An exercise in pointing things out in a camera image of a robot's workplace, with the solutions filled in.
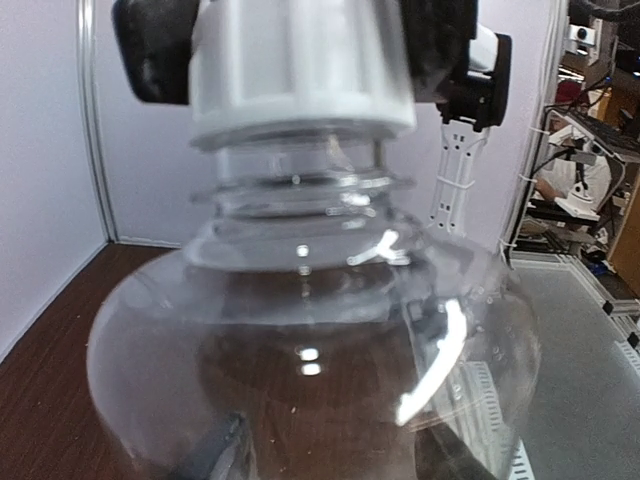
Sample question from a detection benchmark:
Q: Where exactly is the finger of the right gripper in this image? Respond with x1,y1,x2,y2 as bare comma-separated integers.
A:
111,0,199,105
399,0,478,103

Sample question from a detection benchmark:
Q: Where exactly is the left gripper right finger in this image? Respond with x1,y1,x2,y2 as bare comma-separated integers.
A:
414,424,495,480

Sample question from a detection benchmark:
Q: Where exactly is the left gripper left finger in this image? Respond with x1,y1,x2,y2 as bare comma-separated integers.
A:
166,412,250,480

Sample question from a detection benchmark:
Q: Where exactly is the white flip bottle cap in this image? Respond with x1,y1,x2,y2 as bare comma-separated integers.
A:
189,1,416,151

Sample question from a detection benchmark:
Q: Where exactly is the clear plastic bottle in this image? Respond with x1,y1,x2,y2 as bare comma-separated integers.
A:
87,150,540,479

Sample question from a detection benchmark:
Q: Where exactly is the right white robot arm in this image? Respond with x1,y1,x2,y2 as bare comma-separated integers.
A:
111,1,512,235

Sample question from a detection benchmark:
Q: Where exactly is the seated person in background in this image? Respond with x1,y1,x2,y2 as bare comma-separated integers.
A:
534,80,612,212

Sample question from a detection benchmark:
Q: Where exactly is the left aluminium frame post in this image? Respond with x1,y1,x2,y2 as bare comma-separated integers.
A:
75,0,120,243

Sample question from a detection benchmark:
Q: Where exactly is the aluminium frame post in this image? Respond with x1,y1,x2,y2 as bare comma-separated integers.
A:
500,1,569,267
75,0,120,243

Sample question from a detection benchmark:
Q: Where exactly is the right aluminium frame post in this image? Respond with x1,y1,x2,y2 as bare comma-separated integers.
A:
500,1,569,267

